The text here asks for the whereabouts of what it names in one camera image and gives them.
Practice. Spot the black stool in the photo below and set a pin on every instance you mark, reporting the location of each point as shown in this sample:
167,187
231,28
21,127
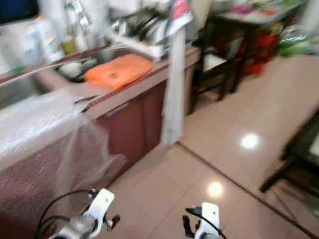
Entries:
299,154

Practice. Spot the dark blue basin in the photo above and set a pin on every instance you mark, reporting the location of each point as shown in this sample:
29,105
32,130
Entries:
17,11

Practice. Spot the white dish rack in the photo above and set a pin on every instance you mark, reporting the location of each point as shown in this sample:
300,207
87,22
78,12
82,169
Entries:
144,35

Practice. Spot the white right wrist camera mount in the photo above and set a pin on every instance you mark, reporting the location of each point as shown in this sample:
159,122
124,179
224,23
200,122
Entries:
211,219

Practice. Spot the green plastic bag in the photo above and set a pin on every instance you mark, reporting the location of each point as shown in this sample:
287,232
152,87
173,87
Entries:
296,45

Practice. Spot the patterned ceramic bowl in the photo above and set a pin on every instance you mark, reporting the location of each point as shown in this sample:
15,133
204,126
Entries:
72,68

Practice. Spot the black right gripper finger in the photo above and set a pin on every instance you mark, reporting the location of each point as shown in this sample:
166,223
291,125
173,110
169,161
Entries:
188,225

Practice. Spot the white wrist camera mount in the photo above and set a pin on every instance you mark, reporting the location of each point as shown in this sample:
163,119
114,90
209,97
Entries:
211,219
101,204

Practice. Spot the dark wooden table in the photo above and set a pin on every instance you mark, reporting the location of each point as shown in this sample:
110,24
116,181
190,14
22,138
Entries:
254,12

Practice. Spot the orange mat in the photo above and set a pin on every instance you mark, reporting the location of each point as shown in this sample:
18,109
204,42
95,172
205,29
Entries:
118,72

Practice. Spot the small steel sink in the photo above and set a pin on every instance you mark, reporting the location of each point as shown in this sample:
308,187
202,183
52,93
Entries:
94,59

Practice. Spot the red cylinder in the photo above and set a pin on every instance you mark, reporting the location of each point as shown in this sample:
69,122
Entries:
261,52

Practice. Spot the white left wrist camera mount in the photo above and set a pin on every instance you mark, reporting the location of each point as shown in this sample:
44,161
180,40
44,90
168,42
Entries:
101,204

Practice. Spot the white hanging towel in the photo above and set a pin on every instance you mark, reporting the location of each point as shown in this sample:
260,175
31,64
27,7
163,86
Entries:
173,94

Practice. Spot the clear bubble wrap sheet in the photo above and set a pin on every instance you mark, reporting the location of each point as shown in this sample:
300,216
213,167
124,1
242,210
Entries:
40,129

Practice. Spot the dark wooden chair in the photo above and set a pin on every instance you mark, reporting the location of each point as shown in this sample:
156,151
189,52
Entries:
212,64

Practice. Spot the yellow sponge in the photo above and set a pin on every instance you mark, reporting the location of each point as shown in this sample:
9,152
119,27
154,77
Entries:
69,46

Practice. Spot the black knife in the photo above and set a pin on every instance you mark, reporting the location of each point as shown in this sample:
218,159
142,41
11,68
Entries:
85,99

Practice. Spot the white detergent bottle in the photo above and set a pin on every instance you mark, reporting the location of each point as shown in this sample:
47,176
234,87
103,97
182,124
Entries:
49,42

